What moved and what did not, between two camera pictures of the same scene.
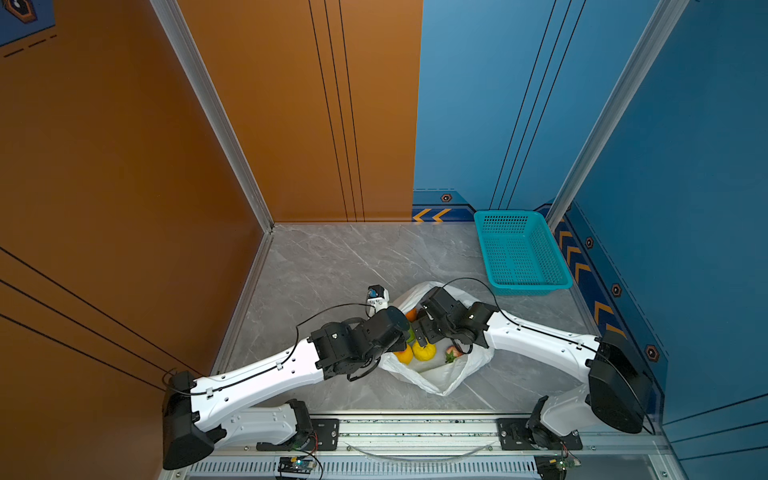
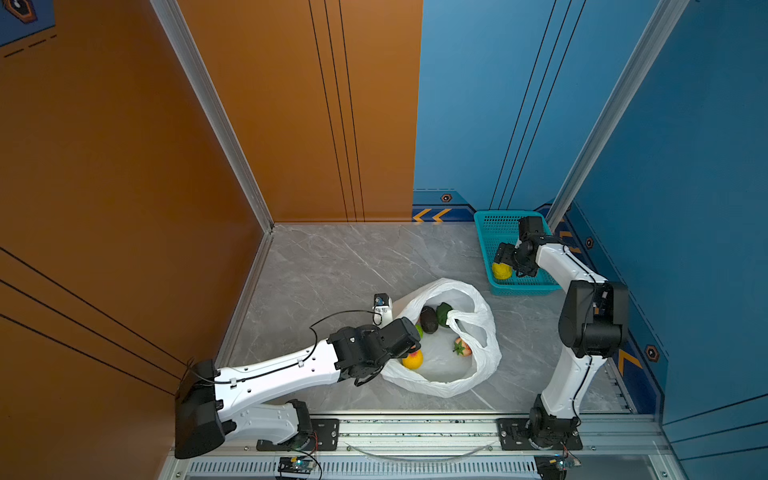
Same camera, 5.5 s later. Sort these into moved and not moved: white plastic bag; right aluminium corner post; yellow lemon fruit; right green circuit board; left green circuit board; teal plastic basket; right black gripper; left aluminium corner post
Moved: right black gripper; white plastic bag; yellow lemon fruit
Not moved: teal plastic basket; left aluminium corner post; left green circuit board; right aluminium corner post; right green circuit board
